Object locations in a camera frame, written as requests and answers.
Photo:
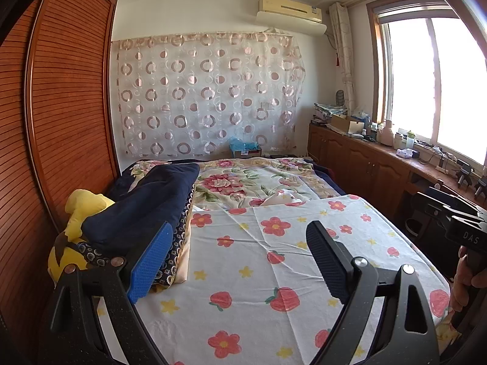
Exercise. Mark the cream wall air conditioner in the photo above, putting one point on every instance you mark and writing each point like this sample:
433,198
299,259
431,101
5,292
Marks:
289,7

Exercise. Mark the sheer circle-patterned curtain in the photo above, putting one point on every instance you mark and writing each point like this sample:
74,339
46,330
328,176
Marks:
209,95

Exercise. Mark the stack of folded fabrics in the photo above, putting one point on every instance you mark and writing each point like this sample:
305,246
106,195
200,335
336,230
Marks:
327,109

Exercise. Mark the blue plastic bag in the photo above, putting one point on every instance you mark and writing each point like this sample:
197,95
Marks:
241,145

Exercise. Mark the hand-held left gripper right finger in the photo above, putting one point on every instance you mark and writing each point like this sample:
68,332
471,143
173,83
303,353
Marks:
327,262

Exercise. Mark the dark oval ornament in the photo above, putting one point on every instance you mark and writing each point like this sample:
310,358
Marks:
340,99

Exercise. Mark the wooden low cabinet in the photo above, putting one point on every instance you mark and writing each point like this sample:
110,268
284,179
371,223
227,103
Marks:
361,159

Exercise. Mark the floral blanket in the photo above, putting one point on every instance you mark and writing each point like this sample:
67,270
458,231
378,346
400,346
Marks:
228,182

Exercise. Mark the open cardboard box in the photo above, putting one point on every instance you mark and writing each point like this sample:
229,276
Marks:
342,123

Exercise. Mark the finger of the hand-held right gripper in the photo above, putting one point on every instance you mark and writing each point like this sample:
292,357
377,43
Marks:
432,203
452,197

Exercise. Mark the wooden framed window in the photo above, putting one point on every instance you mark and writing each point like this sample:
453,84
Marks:
411,83

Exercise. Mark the green-capped bottle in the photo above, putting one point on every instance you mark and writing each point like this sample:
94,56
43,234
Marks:
409,140

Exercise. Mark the white plastic bottle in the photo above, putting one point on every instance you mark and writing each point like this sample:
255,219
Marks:
399,141

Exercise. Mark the person's right hand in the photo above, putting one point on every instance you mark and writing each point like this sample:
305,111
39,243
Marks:
462,285

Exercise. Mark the dark circle-patterned cloth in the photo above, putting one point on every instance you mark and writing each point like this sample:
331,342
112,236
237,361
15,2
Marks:
93,254

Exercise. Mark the cream window curtain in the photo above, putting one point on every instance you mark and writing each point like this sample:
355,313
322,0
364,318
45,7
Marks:
342,45

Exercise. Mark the small brown box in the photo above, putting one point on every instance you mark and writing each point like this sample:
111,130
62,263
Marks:
253,154

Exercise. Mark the strawberry print bed sheet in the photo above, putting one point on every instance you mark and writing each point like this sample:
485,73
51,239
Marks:
236,251

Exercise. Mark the yellow plush toy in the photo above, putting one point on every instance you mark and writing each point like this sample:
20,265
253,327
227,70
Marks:
81,201

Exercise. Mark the wooden slatted wardrobe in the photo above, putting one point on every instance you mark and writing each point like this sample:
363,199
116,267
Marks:
68,102

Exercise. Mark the navy printed t-shirt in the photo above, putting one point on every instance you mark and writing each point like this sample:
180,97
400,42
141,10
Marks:
144,205

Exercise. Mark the dark round bin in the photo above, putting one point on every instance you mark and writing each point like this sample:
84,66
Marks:
413,228

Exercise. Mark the beige folded cloth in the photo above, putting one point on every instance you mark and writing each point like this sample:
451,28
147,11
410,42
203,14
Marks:
182,266

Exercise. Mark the pink thermos jug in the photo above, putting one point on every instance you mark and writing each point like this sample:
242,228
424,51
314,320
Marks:
386,135

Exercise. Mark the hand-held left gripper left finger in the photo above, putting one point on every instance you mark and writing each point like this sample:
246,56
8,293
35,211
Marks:
150,262

